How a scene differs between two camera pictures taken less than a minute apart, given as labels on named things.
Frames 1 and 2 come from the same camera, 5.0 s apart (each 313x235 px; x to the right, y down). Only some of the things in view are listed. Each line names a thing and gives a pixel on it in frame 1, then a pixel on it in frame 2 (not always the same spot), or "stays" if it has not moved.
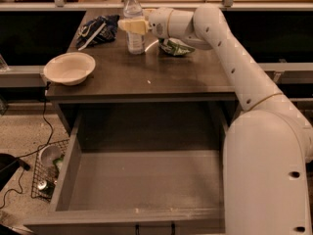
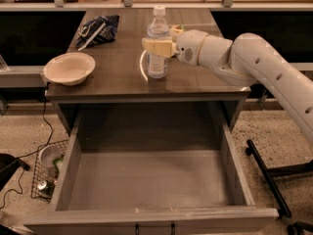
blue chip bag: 101,28 stays
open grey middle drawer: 146,172 stays
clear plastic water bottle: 134,11 to 157,28
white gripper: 158,23 to 190,46
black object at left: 9,164 stays
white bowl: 69,68 stays
